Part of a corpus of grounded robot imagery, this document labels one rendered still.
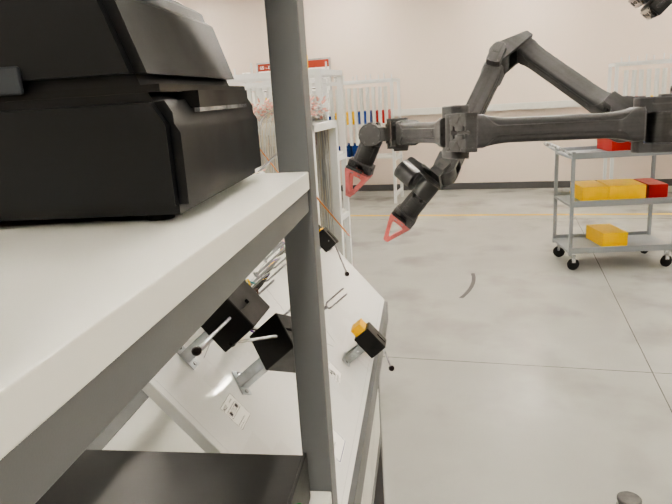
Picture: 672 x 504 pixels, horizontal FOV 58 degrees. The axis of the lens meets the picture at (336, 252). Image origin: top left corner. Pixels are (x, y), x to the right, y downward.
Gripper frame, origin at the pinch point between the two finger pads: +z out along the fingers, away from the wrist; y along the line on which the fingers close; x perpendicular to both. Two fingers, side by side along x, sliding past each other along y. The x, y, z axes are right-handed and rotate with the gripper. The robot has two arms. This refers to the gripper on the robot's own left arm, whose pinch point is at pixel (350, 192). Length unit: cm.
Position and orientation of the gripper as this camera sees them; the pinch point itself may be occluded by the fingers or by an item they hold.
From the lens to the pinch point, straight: 168.6
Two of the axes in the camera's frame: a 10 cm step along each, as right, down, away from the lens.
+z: -3.7, 8.9, 2.6
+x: 9.1, 4.0, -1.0
